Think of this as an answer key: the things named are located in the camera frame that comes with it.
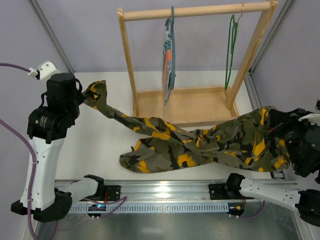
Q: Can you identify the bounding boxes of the slotted grey cable duct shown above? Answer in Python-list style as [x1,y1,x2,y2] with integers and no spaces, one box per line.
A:
[69,202,229,214]

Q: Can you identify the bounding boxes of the blue plastic hanger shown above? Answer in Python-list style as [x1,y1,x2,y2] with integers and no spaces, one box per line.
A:
[165,6,176,90]

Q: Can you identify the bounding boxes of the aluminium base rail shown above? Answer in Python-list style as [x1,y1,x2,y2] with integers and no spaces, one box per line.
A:
[54,179,301,202]

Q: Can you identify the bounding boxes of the green wire hanger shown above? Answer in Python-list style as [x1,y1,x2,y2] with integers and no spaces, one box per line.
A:
[224,2,244,91]

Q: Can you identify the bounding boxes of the wooden clothes rack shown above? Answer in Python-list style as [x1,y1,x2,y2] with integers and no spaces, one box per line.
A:
[117,0,278,127]

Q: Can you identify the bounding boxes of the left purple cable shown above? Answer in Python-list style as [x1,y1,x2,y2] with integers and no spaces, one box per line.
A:
[0,62,38,240]

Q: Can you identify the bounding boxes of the camouflage yellow green trousers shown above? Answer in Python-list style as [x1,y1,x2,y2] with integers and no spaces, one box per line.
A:
[82,80,291,174]

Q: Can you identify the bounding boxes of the patterned folded garment on hanger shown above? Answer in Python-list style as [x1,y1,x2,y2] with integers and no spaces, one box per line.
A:
[162,30,173,108]

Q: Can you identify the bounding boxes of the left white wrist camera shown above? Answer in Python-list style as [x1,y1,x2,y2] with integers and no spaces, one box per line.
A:
[27,60,61,83]

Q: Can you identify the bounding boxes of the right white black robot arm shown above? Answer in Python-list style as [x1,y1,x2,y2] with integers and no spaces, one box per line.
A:
[224,108,320,227]

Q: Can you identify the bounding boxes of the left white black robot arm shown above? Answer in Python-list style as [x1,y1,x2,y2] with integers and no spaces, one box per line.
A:
[10,73,105,223]

